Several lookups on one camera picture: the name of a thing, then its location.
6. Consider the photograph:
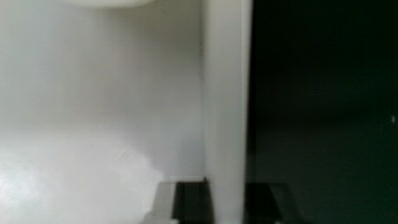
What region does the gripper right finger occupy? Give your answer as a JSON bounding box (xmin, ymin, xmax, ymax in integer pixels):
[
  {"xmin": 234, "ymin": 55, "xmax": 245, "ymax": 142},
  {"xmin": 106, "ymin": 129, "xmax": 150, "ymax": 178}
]
[{"xmin": 245, "ymin": 183, "xmax": 301, "ymax": 224}]

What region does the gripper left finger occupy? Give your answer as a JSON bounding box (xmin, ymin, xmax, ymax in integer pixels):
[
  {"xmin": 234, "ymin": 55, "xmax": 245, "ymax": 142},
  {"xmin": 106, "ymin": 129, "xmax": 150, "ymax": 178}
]
[{"xmin": 140, "ymin": 180, "xmax": 209, "ymax": 224}]

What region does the white square tabletop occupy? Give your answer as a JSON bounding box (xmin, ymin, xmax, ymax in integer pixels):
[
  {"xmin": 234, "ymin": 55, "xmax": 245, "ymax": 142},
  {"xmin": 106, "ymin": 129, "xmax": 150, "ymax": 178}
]
[{"xmin": 0, "ymin": 0, "xmax": 252, "ymax": 224}]

